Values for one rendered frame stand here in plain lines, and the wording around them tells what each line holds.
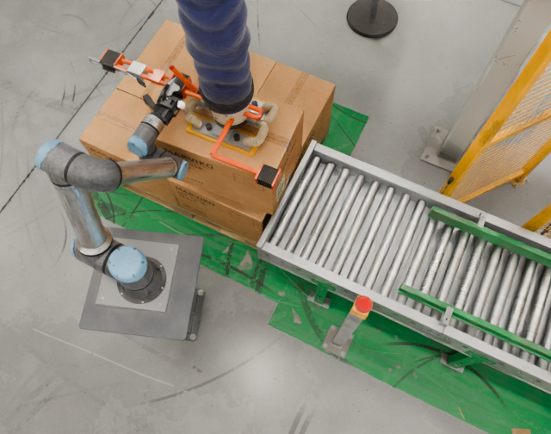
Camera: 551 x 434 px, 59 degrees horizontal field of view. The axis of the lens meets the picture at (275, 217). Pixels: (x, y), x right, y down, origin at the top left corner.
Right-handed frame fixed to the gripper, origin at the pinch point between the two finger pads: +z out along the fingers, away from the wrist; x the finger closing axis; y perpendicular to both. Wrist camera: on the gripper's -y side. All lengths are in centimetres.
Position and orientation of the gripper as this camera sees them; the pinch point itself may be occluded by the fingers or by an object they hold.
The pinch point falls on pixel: (175, 83)
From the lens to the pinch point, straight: 232.1
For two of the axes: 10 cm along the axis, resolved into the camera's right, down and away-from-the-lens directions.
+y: 9.0, 4.0, -1.8
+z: 4.4, -8.3, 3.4
